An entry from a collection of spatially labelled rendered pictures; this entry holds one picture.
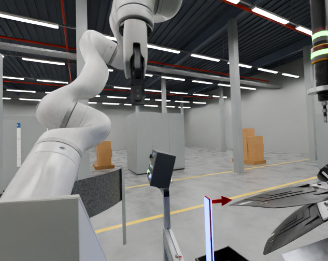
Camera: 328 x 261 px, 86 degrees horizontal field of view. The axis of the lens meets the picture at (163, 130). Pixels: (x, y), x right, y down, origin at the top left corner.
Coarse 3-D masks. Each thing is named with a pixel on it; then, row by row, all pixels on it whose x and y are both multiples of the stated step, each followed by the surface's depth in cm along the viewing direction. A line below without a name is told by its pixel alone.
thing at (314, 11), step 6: (312, 0) 49; (318, 0) 48; (324, 0) 48; (312, 6) 49; (318, 6) 48; (324, 6) 48; (312, 12) 49; (318, 12) 48; (324, 12) 48; (312, 18) 50; (318, 18) 48; (324, 18) 48; (312, 24) 50; (318, 24) 48; (324, 24) 48; (312, 30) 50; (318, 42) 48; (324, 42) 48
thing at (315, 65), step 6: (324, 60) 47; (318, 66) 48; (324, 66) 47; (318, 72) 48; (324, 72) 47; (318, 78) 48; (324, 78) 47; (318, 84) 48; (324, 84) 47; (318, 96) 49; (324, 96) 48
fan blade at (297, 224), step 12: (312, 204) 59; (288, 216) 70; (300, 216) 60; (312, 216) 56; (276, 228) 71; (288, 228) 61; (300, 228) 57; (312, 228) 53; (276, 240) 62; (288, 240) 57; (264, 252) 61
